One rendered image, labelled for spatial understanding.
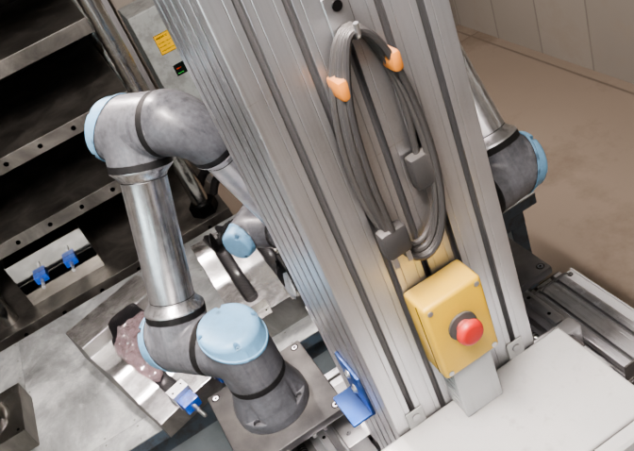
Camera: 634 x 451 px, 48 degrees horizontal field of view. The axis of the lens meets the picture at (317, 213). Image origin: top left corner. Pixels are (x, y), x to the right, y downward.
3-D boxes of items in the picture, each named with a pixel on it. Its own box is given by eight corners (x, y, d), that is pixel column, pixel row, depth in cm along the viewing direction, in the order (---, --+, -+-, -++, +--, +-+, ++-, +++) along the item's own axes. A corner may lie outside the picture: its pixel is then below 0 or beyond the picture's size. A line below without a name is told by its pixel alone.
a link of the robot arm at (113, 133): (202, 390, 132) (132, 94, 117) (141, 381, 139) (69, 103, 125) (239, 359, 142) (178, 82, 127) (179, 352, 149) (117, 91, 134)
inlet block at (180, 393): (218, 415, 172) (208, 401, 169) (203, 430, 170) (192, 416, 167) (190, 392, 181) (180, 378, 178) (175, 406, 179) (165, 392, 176)
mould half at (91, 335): (247, 363, 186) (230, 336, 180) (171, 438, 176) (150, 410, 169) (153, 299, 222) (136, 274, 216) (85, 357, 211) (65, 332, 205)
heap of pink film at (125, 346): (204, 341, 190) (191, 321, 185) (152, 389, 183) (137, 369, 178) (156, 307, 208) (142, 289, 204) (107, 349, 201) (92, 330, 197)
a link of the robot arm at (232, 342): (267, 399, 129) (237, 351, 121) (208, 391, 135) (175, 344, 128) (293, 347, 137) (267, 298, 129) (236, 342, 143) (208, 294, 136)
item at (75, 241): (105, 264, 250) (78, 227, 240) (33, 306, 245) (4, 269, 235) (81, 206, 290) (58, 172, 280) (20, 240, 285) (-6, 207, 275)
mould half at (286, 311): (335, 297, 194) (319, 261, 187) (253, 349, 190) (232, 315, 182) (267, 219, 234) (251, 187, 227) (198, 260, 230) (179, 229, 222)
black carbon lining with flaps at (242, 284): (298, 280, 194) (286, 255, 189) (247, 311, 191) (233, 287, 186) (253, 225, 222) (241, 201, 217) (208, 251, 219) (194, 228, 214)
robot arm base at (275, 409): (322, 403, 137) (304, 371, 131) (254, 449, 134) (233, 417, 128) (290, 358, 149) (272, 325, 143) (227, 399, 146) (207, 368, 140)
